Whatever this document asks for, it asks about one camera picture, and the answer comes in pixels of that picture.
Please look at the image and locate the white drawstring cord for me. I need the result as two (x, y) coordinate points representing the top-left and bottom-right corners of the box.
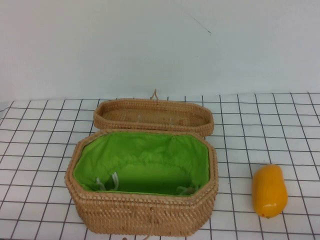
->
(176, 185), (200, 196)
(95, 172), (119, 192)

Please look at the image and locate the yellow mango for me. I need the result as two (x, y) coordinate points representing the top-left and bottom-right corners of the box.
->
(251, 164), (289, 219)

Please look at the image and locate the woven rattan basket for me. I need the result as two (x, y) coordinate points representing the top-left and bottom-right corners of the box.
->
(65, 128), (220, 240)

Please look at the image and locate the white black-grid tablecloth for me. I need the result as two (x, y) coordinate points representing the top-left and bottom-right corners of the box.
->
(0, 92), (320, 240)

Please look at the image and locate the woven rattan basket lid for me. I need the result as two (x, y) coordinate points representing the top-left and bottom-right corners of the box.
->
(93, 88), (215, 138)

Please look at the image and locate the green fabric basket liner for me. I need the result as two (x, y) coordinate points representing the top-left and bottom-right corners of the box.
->
(73, 131), (210, 197)

